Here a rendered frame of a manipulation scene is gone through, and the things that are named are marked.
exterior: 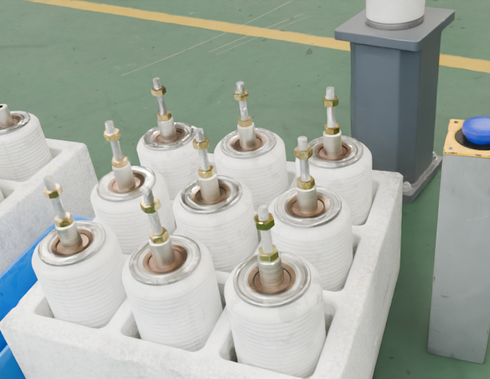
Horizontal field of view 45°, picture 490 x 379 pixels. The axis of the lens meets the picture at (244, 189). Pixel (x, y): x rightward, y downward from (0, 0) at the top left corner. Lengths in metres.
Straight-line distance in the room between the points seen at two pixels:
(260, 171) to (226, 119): 0.65
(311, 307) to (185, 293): 0.13
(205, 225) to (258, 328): 0.16
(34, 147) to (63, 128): 0.55
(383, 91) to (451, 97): 0.45
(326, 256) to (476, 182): 0.17
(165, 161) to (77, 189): 0.26
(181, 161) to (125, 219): 0.13
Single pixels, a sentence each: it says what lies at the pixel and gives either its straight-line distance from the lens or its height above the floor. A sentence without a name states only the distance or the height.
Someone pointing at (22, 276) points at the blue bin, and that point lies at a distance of 0.94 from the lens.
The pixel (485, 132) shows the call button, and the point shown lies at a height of 0.33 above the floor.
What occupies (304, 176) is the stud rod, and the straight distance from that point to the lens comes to 0.63.
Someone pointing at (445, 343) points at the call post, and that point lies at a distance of 0.82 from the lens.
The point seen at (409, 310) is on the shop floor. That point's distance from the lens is 0.89.
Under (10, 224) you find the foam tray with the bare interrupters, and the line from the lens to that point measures 0.94.
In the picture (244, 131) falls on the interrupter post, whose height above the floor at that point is 0.28.
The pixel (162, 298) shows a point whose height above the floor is 0.24.
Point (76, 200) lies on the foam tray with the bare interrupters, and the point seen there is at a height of 0.10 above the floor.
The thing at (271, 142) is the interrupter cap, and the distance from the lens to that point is 0.78.
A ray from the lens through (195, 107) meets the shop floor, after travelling 1.48.
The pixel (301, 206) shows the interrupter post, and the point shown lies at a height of 0.26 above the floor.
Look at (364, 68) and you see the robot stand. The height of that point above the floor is 0.24.
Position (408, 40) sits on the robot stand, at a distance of 0.94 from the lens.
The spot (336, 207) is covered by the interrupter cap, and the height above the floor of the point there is 0.25.
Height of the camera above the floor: 0.65
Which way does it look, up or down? 35 degrees down
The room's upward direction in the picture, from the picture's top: 9 degrees counter-clockwise
